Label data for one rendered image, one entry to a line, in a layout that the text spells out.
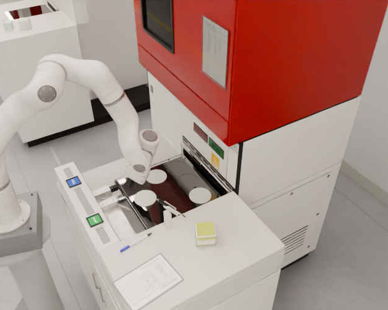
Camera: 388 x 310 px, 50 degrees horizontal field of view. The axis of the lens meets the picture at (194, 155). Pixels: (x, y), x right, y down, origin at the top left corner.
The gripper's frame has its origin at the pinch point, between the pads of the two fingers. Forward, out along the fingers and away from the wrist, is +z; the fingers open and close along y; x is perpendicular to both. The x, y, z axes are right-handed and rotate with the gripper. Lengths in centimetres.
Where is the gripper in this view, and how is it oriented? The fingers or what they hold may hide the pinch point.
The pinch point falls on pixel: (132, 182)
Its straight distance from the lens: 187.3
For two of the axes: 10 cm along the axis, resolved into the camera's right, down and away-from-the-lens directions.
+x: 4.1, -5.9, 7.0
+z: -3.1, 6.3, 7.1
